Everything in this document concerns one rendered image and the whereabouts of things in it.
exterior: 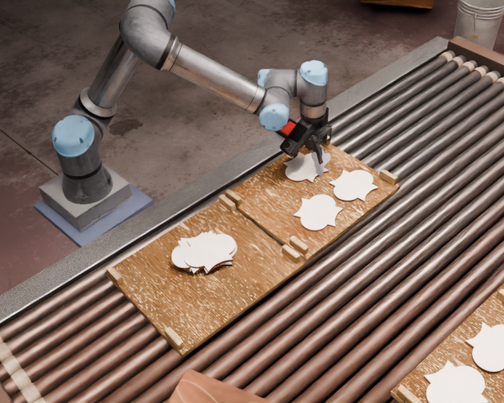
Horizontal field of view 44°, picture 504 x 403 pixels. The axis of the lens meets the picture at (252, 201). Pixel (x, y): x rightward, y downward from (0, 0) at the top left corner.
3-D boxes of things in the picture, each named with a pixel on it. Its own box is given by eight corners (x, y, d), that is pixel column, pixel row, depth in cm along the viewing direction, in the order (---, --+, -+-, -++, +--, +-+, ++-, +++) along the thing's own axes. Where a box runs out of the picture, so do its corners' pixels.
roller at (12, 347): (-13, 361, 155) (-19, 351, 152) (455, 62, 243) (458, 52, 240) (-4, 374, 153) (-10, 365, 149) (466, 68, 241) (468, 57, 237)
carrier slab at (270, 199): (222, 199, 187) (222, 195, 186) (314, 137, 206) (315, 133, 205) (306, 262, 168) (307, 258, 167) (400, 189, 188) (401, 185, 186)
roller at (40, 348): (-4, 375, 153) (-10, 365, 149) (466, 68, 241) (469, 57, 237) (5, 389, 150) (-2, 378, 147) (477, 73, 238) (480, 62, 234)
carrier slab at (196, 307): (105, 275, 168) (104, 271, 167) (222, 201, 187) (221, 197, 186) (182, 358, 149) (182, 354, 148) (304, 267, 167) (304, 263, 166)
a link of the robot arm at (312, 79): (298, 57, 173) (329, 58, 172) (297, 90, 180) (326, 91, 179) (297, 73, 167) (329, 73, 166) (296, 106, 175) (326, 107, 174)
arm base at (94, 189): (54, 189, 191) (45, 164, 184) (94, 165, 199) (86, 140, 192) (82, 212, 184) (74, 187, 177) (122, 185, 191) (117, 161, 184)
